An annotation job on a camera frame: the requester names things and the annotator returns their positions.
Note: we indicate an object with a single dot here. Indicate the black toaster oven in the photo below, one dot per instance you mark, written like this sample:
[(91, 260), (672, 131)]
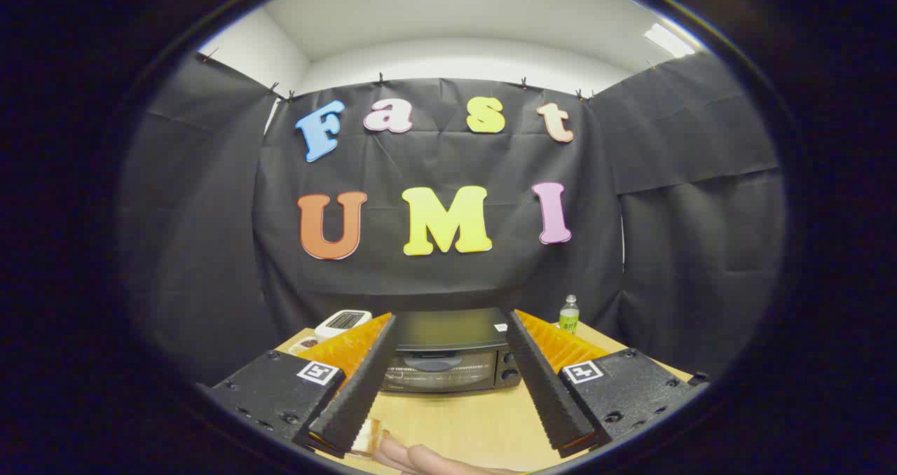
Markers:
[(441, 329)]

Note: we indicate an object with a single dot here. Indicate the white bread toaster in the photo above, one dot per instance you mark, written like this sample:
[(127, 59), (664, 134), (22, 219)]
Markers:
[(342, 321)]

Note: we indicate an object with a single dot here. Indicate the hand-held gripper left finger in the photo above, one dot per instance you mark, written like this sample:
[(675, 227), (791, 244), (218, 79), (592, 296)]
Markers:
[(357, 391)]

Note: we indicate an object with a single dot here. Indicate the small white snack dish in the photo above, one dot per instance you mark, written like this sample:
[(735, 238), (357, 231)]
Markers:
[(303, 345)]

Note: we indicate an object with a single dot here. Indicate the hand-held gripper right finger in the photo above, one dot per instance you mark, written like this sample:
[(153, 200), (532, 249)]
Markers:
[(546, 391)]

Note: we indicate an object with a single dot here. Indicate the green label plastic bottle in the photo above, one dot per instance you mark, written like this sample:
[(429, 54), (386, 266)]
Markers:
[(569, 317)]

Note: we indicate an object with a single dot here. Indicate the small ceiling light panel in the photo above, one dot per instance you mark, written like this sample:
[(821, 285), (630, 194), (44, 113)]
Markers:
[(669, 40)]

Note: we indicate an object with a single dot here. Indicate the sandwich with lettuce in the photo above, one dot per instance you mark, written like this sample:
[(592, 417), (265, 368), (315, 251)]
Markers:
[(366, 436)]

